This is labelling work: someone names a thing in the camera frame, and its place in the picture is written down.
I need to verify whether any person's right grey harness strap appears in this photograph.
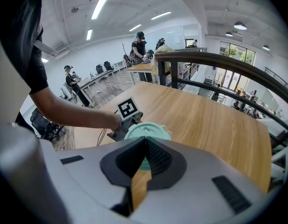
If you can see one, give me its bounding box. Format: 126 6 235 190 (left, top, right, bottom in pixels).
0 37 32 126

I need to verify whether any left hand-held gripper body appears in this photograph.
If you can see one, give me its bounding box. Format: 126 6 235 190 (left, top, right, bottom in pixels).
107 97 144 142

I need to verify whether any small wooden table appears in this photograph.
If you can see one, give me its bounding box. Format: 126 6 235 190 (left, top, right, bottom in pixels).
126 62 158 84

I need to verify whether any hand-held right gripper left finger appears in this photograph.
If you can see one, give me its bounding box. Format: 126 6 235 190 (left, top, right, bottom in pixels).
56 135 148 210

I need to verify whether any black office chair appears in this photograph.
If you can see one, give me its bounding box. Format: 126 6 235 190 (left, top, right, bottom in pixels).
30 107 66 142

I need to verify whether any long white desk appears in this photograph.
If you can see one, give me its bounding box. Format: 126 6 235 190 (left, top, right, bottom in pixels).
77 70 116 107

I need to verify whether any person's grey harness strap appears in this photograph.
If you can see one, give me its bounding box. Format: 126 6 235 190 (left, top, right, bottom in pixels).
0 37 32 126
34 40 58 57

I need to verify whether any person's left grey harness strap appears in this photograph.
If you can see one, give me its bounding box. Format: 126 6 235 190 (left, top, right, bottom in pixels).
34 40 58 57

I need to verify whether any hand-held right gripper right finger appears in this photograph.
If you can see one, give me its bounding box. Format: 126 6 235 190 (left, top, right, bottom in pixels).
132 136 273 224

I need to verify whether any large glass window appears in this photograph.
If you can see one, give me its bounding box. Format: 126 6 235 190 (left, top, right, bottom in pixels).
219 42 256 92

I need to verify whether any person's left forearm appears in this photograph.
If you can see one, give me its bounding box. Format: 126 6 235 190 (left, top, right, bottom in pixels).
28 87 123 132

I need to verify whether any person's black shirt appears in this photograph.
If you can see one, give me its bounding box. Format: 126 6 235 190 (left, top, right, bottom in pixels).
0 0 50 126

